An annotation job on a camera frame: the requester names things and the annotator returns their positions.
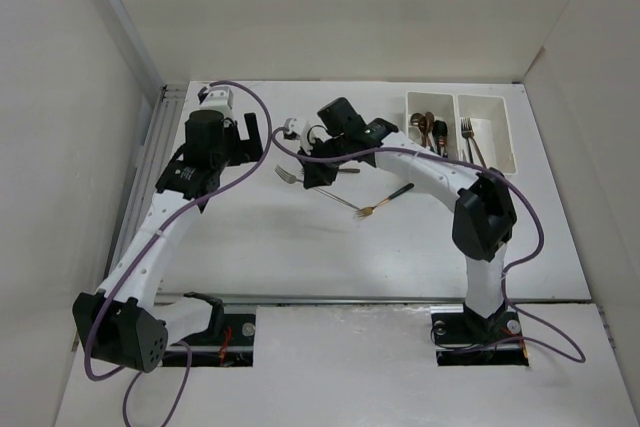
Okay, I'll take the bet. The gold fork green handle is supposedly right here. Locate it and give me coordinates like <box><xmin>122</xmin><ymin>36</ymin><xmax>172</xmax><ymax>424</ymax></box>
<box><xmin>354</xmin><ymin>183</ymin><xmax>414</xmax><ymax>220</ymax></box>

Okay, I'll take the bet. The black spoon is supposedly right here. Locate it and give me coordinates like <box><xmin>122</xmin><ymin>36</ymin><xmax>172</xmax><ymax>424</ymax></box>
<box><xmin>433</xmin><ymin>120</ymin><xmax>448</xmax><ymax>158</ymax></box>

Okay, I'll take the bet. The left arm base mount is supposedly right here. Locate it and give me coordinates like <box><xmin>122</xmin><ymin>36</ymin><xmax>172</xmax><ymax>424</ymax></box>
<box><xmin>154</xmin><ymin>298</ymin><xmax>257</xmax><ymax>367</ymax></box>

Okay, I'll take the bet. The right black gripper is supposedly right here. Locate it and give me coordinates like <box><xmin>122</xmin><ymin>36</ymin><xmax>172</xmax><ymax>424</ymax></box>
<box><xmin>296</xmin><ymin>135</ymin><xmax>350</xmax><ymax>189</ymax></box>

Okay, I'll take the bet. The purple cable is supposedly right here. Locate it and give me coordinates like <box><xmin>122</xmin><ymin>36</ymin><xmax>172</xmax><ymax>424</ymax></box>
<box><xmin>82</xmin><ymin>80</ymin><xmax>274</xmax><ymax>422</ymax></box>
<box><xmin>271</xmin><ymin>126</ymin><xmax>587</xmax><ymax>364</ymax></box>

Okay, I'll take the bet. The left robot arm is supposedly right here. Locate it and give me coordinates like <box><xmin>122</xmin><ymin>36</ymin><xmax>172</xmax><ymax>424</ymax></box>
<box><xmin>72</xmin><ymin>109</ymin><xmax>263</xmax><ymax>373</ymax></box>

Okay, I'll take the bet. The right white container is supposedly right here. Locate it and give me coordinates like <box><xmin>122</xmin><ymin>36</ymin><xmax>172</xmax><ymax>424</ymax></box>
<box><xmin>457</xmin><ymin>95</ymin><xmax>517</xmax><ymax>176</ymax></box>

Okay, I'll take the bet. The white container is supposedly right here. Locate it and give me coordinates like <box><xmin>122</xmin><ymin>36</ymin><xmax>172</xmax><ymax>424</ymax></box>
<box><xmin>457</xmin><ymin>95</ymin><xmax>517</xmax><ymax>176</ymax></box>
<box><xmin>404</xmin><ymin>92</ymin><xmax>462</xmax><ymax>160</ymax></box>

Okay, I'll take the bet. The copper spoon long handle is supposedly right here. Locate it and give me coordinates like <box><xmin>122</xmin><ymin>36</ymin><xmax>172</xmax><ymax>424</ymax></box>
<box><xmin>422</xmin><ymin>111</ymin><xmax>436</xmax><ymax>152</ymax></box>

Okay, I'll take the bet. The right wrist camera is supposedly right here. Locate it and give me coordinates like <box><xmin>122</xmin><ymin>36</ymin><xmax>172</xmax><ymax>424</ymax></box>
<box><xmin>284</xmin><ymin>117</ymin><xmax>311</xmax><ymax>153</ymax></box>

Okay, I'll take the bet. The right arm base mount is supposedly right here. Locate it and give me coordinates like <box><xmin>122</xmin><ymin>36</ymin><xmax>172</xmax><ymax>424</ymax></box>
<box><xmin>430</xmin><ymin>310</ymin><xmax>529</xmax><ymax>367</ymax></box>

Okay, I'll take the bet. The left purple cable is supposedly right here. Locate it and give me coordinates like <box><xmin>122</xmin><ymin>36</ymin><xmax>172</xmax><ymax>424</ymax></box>
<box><xmin>82</xmin><ymin>80</ymin><xmax>274</xmax><ymax>422</ymax></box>

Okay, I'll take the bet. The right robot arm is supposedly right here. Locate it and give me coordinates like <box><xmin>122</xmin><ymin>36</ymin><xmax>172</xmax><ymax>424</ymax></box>
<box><xmin>285</xmin><ymin>97</ymin><xmax>517</xmax><ymax>341</ymax></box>

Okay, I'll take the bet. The dark copper spoon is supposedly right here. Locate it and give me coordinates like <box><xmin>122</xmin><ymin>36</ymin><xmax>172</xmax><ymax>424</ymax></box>
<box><xmin>417</xmin><ymin>116</ymin><xmax>432</xmax><ymax>149</ymax></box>

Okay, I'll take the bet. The silver knife-like utensil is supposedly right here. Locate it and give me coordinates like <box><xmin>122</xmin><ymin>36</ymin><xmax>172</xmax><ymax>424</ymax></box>
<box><xmin>313</xmin><ymin>187</ymin><xmax>360</xmax><ymax>211</ymax></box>

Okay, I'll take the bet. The left white container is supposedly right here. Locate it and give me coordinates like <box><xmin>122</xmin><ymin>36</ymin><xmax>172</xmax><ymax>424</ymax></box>
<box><xmin>404</xmin><ymin>92</ymin><xmax>462</xmax><ymax>160</ymax></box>

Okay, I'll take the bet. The silver spoon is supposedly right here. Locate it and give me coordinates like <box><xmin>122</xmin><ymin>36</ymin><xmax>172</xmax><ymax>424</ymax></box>
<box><xmin>408</xmin><ymin>113</ymin><xmax>423</xmax><ymax>144</ymax></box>

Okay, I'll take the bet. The aluminium rail frame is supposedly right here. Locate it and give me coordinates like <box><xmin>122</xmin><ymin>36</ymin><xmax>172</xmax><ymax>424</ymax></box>
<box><xmin>104</xmin><ymin>84</ymin><xmax>188</xmax><ymax>277</ymax></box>

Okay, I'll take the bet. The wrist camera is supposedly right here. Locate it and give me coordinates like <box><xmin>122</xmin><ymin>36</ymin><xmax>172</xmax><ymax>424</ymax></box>
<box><xmin>284</xmin><ymin>117</ymin><xmax>311</xmax><ymax>153</ymax></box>
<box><xmin>197</xmin><ymin>86</ymin><xmax>234</xmax><ymax>117</ymax></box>

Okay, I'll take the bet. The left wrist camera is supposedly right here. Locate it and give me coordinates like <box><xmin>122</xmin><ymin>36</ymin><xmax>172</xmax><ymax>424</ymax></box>
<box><xmin>197</xmin><ymin>86</ymin><xmax>234</xmax><ymax>117</ymax></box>

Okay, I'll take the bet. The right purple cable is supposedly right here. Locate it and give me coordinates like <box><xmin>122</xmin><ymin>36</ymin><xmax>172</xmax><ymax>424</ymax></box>
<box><xmin>271</xmin><ymin>126</ymin><xmax>587</xmax><ymax>364</ymax></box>

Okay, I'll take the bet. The silver fork long handle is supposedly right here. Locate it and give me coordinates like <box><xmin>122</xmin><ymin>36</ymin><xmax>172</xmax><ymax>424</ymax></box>
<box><xmin>461</xmin><ymin>117</ymin><xmax>488</xmax><ymax>168</ymax></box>

